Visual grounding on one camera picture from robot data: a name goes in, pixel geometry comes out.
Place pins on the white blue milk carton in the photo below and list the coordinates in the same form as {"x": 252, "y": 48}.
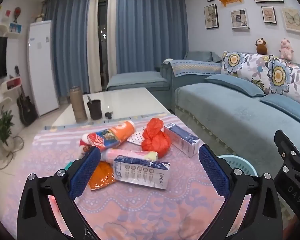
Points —
{"x": 186, "y": 142}
{"x": 142, "y": 172}

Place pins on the crown framed picture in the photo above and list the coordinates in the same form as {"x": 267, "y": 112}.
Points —
{"x": 269, "y": 15}

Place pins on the pink pig plush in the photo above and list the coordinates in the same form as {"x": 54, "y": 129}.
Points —
{"x": 286, "y": 51}

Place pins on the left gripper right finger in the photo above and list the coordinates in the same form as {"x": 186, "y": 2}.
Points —
{"x": 262, "y": 219}

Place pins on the red white paper cup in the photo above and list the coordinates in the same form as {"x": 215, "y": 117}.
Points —
{"x": 84, "y": 145}

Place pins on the light blue plastic basket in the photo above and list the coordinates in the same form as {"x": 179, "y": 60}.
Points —
{"x": 238, "y": 162}

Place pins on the beige cylindrical thermos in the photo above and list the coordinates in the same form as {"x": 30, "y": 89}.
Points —
{"x": 77, "y": 102}

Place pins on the white black-heart paper bag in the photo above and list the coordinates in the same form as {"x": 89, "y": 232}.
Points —
{"x": 137, "y": 137}

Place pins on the pink floral table cloth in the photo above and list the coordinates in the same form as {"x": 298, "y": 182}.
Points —
{"x": 121, "y": 210}

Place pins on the white refrigerator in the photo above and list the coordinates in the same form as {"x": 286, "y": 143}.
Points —
{"x": 41, "y": 68}

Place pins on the newspaper framed picture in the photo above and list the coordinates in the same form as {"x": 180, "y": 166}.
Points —
{"x": 239, "y": 19}

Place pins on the black acoustic guitar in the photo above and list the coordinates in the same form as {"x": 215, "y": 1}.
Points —
{"x": 27, "y": 110}

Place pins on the black car key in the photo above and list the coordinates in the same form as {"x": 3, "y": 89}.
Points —
{"x": 108, "y": 115}

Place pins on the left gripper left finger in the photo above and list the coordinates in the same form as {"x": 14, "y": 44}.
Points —
{"x": 36, "y": 219}

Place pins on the tall dark framed picture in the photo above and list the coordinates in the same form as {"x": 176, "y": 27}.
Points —
{"x": 211, "y": 16}

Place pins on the white coffee table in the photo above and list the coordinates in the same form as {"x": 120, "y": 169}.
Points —
{"x": 126, "y": 103}

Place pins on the striped armrest cover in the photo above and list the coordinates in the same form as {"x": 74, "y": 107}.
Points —
{"x": 190, "y": 67}

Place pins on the butterfly framed picture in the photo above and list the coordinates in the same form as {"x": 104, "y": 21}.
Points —
{"x": 291, "y": 19}

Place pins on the blue red snack bag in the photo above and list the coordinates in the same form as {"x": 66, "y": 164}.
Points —
{"x": 105, "y": 139}

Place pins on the floral sofa back cushion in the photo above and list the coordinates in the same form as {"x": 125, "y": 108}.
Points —
{"x": 269, "y": 73}

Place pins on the blue throw pillow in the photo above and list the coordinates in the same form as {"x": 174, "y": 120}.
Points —
{"x": 283, "y": 104}
{"x": 237, "y": 84}

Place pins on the blue fabric sofa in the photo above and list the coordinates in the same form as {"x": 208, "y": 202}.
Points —
{"x": 229, "y": 121}

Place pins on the dark brown cup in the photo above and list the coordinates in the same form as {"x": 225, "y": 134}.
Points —
{"x": 94, "y": 108}

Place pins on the blue curtains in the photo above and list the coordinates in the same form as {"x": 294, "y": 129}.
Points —
{"x": 147, "y": 33}

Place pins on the brown monkey plush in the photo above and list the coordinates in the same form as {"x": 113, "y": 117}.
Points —
{"x": 261, "y": 46}

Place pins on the green potted plant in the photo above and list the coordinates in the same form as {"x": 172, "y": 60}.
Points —
{"x": 6, "y": 123}

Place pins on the orange foil wrapper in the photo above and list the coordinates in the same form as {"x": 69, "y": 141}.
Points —
{"x": 102, "y": 176}

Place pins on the red plastic bag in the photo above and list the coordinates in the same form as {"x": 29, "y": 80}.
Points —
{"x": 155, "y": 139}

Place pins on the cream curtain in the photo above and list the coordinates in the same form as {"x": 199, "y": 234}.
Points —
{"x": 94, "y": 41}

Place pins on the orange white paper cup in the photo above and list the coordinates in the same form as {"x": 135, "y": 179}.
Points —
{"x": 124, "y": 130}

